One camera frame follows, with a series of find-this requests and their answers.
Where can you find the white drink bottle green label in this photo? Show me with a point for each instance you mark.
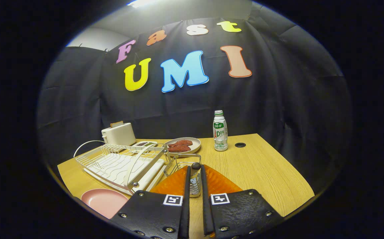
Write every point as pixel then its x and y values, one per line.
pixel 220 131

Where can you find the red meat piece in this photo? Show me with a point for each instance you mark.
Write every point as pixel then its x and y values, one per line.
pixel 182 143
pixel 178 149

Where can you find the pink plate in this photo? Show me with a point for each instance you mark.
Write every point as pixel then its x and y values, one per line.
pixel 102 200

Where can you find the white toaster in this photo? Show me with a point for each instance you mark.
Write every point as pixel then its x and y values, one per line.
pixel 120 135

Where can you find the brown bread slice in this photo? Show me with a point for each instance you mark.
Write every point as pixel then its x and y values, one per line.
pixel 116 124

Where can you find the white divided bean tray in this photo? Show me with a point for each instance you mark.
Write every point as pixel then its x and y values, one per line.
pixel 145 144

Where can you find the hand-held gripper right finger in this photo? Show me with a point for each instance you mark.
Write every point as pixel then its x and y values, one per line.
pixel 241 209

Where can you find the beige round plate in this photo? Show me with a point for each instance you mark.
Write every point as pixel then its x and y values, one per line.
pixel 196 142

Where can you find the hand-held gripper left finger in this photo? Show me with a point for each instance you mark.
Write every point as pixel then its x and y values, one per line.
pixel 152 212

